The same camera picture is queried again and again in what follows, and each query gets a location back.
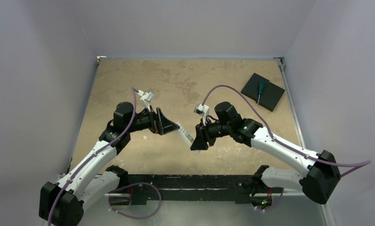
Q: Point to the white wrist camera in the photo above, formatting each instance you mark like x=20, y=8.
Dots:
x=146, y=98
x=202, y=110

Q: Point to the white remote control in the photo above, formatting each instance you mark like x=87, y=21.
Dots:
x=185, y=135

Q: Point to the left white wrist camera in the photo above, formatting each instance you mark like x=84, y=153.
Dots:
x=146, y=98

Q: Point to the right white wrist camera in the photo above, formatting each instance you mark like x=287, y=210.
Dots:
x=202, y=110

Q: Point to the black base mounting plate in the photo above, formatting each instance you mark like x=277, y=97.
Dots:
x=239, y=189

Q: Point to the black foam block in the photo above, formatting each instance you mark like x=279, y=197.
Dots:
x=271, y=95

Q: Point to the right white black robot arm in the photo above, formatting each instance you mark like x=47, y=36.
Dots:
x=315, y=174

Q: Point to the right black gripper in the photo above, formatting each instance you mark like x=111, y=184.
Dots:
x=204, y=130

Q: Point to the green handled screwdriver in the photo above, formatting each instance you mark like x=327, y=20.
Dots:
x=261, y=87

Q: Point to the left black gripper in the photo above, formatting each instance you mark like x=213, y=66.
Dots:
x=158, y=123

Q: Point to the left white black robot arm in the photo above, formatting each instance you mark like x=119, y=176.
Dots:
x=63, y=203

